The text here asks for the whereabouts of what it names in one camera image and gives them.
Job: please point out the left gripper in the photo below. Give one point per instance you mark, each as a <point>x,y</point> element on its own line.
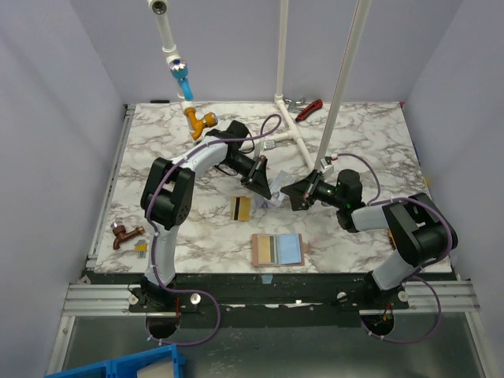
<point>256,179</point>

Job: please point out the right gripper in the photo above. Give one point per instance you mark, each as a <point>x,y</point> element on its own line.
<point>309,189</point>

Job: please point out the silver VIP card stack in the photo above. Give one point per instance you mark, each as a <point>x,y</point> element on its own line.
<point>264,203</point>

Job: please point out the gold credit card stack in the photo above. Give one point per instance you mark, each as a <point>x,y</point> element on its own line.
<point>240,208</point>

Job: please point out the pink leather card holder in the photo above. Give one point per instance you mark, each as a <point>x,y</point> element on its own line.
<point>289,250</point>

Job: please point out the single silver VIP card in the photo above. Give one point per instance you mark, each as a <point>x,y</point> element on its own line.
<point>277,183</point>

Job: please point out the single gold card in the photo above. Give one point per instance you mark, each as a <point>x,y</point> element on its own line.
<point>267,249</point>

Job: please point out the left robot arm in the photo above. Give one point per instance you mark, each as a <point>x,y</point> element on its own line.
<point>168,192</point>

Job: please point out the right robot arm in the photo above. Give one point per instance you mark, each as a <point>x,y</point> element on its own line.
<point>421,234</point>

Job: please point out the black VIP card stack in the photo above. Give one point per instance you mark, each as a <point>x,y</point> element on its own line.
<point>299,204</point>

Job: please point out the orange valve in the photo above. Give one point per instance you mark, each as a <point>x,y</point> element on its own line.
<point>209,120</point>

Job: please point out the metal clamp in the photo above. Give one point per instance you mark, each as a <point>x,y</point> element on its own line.
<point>292,103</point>

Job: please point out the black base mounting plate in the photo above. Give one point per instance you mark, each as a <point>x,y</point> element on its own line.
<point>253,300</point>

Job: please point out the blue valve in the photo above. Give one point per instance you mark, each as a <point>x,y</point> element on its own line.
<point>179,71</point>

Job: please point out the brown brass valve fitting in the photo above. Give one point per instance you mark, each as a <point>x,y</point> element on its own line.
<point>121,235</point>

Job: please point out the blue plastic bin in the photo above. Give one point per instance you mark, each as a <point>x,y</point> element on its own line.
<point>129,365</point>

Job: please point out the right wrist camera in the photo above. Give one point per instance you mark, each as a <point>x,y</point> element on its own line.
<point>326,166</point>

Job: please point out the yellow handled pliers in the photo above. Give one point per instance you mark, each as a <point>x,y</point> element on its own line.
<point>391,240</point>

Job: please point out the white PVC pipe frame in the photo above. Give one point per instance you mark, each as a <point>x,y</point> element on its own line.
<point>160,9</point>

